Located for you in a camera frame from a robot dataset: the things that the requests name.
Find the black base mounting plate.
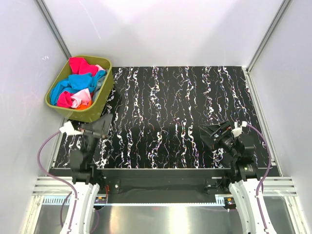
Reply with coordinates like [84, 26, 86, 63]
[47, 166, 278, 204]

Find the olive green plastic bin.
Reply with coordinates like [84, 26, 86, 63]
[44, 55, 114, 122]

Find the aluminium frame rail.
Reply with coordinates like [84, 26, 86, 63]
[32, 176, 297, 196]

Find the blue t-shirt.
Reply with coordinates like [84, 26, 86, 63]
[50, 70, 106, 106]

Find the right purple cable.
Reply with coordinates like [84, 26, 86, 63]
[246, 122, 273, 230]

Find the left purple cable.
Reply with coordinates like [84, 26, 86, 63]
[38, 130, 81, 230]

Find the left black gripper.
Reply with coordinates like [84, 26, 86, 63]
[80, 114, 112, 163]

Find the grey t-shirt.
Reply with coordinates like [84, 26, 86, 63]
[92, 70, 107, 102]

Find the light pink t-shirt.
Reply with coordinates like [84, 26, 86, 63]
[70, 88, 92, 109]

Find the purple cable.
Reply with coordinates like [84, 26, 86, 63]
[246, 122, 273, 230]
[38, 130, 81, 230]

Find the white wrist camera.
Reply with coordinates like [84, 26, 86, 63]
[59, 121, 82, 136]
[232, 121, 248, 137]

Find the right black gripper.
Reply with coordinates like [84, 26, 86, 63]
[199, 120, 240, 159]

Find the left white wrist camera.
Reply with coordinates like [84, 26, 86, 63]
[59, 121, 82, 136]

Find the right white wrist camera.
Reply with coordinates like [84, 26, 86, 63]
[232, 121, 248, 137]

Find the orange t-shirt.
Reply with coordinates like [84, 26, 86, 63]
[76, 101, 93, 110]

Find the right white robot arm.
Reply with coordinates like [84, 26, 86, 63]
[200, 121, 275, 234]

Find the magenta t-shirt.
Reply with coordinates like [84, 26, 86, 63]
[56, 57, 102, 108]

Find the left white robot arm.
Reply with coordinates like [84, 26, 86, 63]
[60, 114, 113, 234]

